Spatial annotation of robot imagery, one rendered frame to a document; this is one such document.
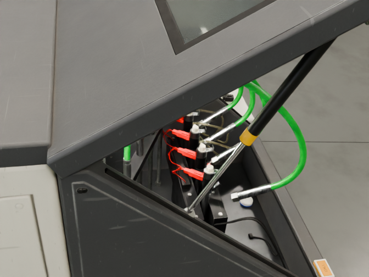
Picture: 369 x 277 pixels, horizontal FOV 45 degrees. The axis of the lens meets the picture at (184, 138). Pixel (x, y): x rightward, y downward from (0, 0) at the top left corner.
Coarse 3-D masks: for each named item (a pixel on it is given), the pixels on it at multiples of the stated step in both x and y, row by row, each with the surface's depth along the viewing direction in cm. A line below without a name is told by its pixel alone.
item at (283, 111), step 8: (248, 88) 84; (256, 88) 84; (264, 96) 84; (280, 112) 86; (288, 112) 86; (288, 120) 86; (296, 128) 87; (296, 136) 88; (304, 144) 89; (128, 152) 100; (304, 152) 90; (128, 160) 101; (304, 160) 91; (296, 168) 94; (288, 176) 95; (296, 176) 94; (272, 184) 98; (280, 184) 96
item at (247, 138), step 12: (324, 48) 53; (300, 60) 55; (312, 60) 54; (300, 72) 55; (288, 84) 56; (276, 96) 57; (288, 96) 57; (264, 108) 59; (276, 108) 58; (264, 120) 59; (252, 132) 60; (240, 144) 62; (216, 180) 66; (204, 192) 67; (192, 204) 69; (192, 216) 69
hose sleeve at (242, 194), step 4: (268, 184) 98; (252, 188) 100; (256, 188) 99; (260, 188) 99; (264, 188) 98; (268, 188) 98; (240, 192) 101; (244, 192) 100; (248, 192) 100; (252, 192) 99; (256, 192) 99; (260, 192) 99; (264, 192) 98; (240, 196) 101; (244, 196) 100; (248, 196) 100; (252, 196) 100
